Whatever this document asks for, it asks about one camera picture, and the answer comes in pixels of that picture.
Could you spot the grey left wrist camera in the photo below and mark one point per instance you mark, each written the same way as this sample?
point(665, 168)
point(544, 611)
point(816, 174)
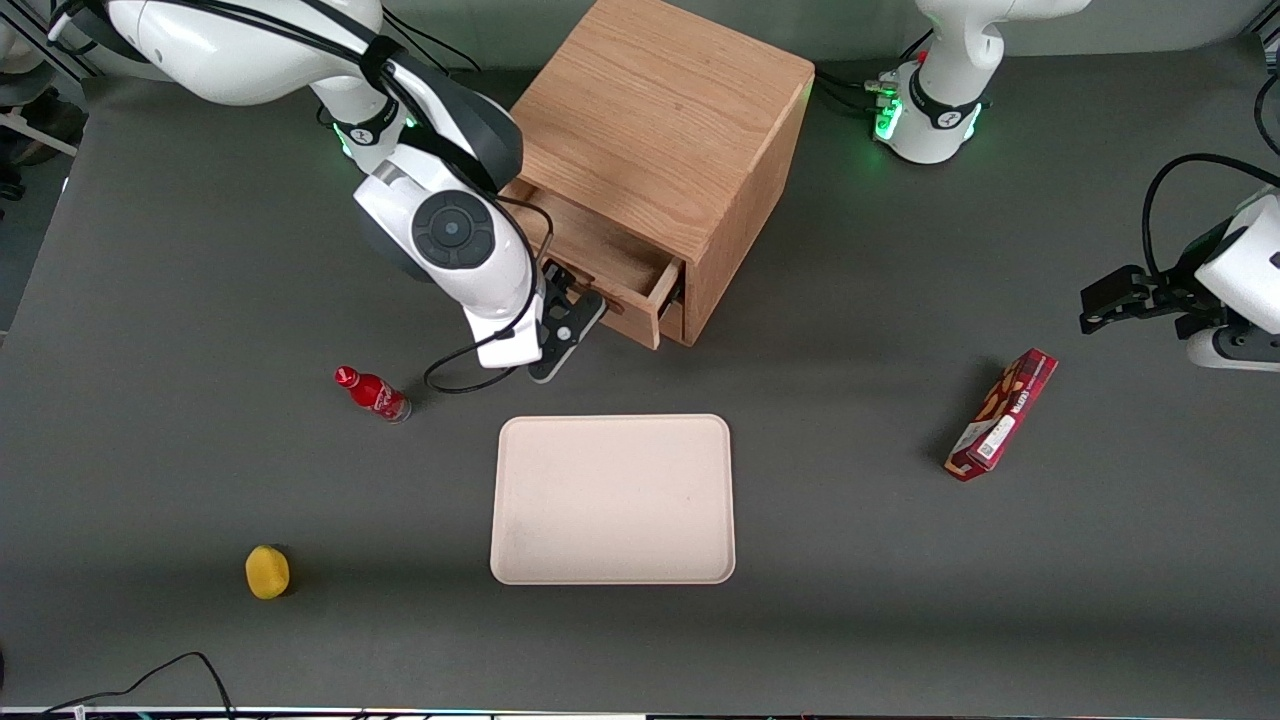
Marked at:
point(1205, 350)

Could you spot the red cola bottle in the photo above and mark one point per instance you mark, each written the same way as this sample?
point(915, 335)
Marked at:
point(372, 393)

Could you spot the yellow lemon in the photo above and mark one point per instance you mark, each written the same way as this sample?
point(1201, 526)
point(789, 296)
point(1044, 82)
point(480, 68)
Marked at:
point(267, 573)

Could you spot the beige plastic tray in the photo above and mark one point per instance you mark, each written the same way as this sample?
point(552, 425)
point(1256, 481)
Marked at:
point(612, 500)

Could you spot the white metal bar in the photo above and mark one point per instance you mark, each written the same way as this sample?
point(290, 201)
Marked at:
point(40, 132)

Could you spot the red snack box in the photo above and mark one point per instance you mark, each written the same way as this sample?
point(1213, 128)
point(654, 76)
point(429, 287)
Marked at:
point(1000, 415)

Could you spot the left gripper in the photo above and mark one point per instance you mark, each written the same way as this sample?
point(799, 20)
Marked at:
point(1178, 291)

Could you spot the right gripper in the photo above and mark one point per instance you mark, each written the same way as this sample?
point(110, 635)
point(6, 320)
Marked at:
point(556, 277)

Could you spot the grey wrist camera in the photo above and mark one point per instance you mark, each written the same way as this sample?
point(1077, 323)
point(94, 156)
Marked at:
point(1205, 350)
point(535, 377)

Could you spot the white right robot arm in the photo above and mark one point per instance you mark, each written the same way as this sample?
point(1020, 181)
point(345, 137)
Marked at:
point(200, 50)

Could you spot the wooden drawer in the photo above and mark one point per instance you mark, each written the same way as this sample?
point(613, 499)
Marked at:
point(620, 270)
point(675, 325)

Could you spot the wooden drawer cabinet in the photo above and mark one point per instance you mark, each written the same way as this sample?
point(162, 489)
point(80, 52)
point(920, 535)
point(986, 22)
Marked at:
point(650, 120)

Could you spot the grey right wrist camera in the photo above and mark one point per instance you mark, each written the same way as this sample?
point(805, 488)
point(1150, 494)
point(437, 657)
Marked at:
point(535, 377)

